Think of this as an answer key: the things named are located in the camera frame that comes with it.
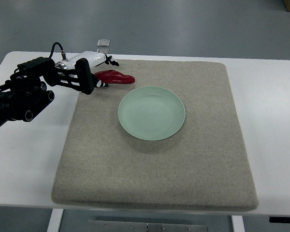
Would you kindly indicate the black table control panel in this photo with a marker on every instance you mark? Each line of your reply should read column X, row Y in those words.
column 285, row 220

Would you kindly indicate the metal table base plate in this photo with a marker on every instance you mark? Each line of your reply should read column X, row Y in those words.
column 123, row 226

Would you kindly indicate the white table leg left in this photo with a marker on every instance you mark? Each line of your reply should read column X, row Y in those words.
column 55, row 220

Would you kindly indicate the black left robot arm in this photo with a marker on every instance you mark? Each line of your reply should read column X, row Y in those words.
column 25, row 94

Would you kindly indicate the white table leg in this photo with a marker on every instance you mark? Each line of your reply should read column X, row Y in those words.
column 55, row 220
column 237, row 224

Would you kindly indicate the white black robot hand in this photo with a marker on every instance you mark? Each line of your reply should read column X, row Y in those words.
column 89, row 59

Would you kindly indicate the small clear plastic box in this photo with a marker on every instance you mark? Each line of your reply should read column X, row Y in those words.
column 103, row 43

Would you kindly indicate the light green plate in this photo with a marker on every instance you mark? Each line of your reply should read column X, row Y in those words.
column 151, row 113

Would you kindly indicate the beige felt mat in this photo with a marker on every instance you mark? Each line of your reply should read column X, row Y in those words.
column 170, row 141

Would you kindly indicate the white table leg right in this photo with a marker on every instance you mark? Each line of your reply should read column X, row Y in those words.
column 237, row 224

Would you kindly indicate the red pepper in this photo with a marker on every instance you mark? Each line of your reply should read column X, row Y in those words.
column 114, row 77

